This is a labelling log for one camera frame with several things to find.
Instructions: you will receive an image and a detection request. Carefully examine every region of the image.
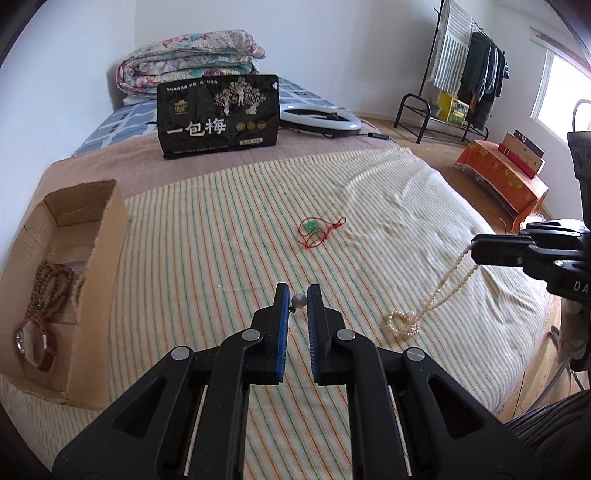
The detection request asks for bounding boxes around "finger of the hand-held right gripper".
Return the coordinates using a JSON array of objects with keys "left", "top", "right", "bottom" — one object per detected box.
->
[
  {"left": 519, "top": 219, "right": 591, "bottom": 245},
  {"left": 472, "top": 234, "right": 566, "bottom": 291}
]

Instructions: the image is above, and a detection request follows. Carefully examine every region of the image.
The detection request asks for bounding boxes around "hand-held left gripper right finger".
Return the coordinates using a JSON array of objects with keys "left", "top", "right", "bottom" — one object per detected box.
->
[{"left": 307, "top": 284, "right": 541, "bottom": 480}]

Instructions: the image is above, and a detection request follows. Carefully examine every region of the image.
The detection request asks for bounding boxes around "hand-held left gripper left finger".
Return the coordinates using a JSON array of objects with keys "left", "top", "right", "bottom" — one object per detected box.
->
[{"left": 53, "top": 282, "right": 291, "bottom": 480}]

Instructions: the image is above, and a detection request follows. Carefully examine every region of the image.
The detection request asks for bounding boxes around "white pearl necklace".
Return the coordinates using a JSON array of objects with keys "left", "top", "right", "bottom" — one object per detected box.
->
[{"left": 385, "top": 242, "right": 481, "bottom": 337}]

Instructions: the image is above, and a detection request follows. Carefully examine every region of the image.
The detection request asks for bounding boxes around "red cord green pendant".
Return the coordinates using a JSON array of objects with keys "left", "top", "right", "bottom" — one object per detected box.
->
[{"left": 298, "top": 217, "right": 347, "bottom": 250}]

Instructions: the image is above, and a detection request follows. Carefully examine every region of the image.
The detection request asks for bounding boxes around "cardboard box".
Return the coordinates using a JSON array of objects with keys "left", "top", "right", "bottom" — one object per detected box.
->
[{"left": 0, "top": 180, "right": 132, "bottom": 411}]

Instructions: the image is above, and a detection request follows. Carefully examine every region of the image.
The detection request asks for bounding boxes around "brown strap wristwatch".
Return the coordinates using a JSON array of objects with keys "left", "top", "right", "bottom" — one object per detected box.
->
[{"left": 13, "top": 318, "right": 58, "bottom": 374}]

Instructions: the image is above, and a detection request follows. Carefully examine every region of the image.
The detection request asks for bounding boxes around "brown wooden bead necklace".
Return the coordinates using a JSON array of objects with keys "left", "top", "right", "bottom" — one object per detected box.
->
[{"left": 16, "top": 258, "right": 77, "bottom": 333}]

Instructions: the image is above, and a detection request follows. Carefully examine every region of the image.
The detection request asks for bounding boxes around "person's right hand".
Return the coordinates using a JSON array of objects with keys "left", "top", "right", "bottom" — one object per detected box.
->
[{"left": 560, "top": 300, "right": 591, "bottom": 371}]

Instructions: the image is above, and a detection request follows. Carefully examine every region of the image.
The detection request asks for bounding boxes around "orange cloth covered table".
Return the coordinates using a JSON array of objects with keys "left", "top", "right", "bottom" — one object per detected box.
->
[{"left": 455, "top": 140, "right": 550, "bottom": 217}]

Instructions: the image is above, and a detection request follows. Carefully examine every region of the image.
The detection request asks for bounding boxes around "tan wooden box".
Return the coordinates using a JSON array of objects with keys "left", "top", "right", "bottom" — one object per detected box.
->
[{"left": 503, "top": 131, "right": 546, "bottom": 178}]

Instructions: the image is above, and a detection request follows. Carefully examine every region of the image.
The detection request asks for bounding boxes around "long red box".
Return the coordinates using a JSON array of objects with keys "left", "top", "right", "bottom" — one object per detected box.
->
[{"left": 498, "top": 143, "right": 539, "bottom": 178}]

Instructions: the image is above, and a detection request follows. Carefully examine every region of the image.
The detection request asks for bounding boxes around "long dark box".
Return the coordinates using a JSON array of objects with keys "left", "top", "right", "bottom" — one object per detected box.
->
[{"left": 512, "top": 129, "right": 546, "bottom": 158}]

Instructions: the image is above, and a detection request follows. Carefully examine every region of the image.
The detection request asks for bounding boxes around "window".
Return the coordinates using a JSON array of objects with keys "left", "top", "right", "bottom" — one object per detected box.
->
[{"left": 531, "top": 25, "right": 591, "bottom": 139}]

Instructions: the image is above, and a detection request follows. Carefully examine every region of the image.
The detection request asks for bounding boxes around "yellow plastic crate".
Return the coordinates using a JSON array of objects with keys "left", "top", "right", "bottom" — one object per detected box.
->
[{"left": 436, "top": 91, "right": 469, "bottom": 126}]

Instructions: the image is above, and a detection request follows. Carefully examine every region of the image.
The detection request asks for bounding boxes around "person's dark striped clothing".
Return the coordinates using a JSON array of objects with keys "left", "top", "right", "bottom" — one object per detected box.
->
[{"left": 503, "top": 392, "right": 591, "bottom": 480}]

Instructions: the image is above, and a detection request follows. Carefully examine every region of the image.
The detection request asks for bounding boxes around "dark grey hanging garment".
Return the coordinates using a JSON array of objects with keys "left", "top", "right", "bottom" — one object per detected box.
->
[{"left": 485, "top": 41, "right": 506, "bottom": 100}]

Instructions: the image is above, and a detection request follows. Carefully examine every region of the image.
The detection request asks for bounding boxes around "black metal clothes rack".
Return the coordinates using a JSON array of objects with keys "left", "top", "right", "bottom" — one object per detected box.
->
[{"left": 393, "top": 0, "right": 509, "bottom": 144}]

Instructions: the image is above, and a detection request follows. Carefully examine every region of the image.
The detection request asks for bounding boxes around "dark green hanging jacket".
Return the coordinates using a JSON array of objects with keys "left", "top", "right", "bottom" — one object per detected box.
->
[{"left": 462, "top": 31, "right": 492, "bottom": 102}]

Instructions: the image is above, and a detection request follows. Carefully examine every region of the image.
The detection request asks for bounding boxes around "green striped towel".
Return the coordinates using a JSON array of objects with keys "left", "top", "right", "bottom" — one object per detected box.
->
[{"left": 431, "top": 0, "right": 474, "bottom": 95}]

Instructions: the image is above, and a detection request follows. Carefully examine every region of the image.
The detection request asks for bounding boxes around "black snack bag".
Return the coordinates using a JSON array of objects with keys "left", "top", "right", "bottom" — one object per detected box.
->
[{"left": 156, "top": 74, "right": 280, "bottom": 160}]

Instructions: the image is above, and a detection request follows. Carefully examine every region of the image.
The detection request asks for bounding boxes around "blue patterned bedsheet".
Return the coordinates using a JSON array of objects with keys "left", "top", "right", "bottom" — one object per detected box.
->
[{"left": 74, "top": 76, "right": 333, "bottom": 158}]

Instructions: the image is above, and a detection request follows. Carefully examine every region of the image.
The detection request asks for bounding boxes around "folded floral quilt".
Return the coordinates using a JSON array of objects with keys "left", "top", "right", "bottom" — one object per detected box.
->
[{"left": 115, "top": 29, "right": 267, "bottom": 104}]

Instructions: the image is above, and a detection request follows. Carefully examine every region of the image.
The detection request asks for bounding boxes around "white ring light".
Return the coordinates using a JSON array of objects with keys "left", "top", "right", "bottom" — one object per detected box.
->
[{"left": 279, "top": 104, "right": 362, "bottom": 137}]

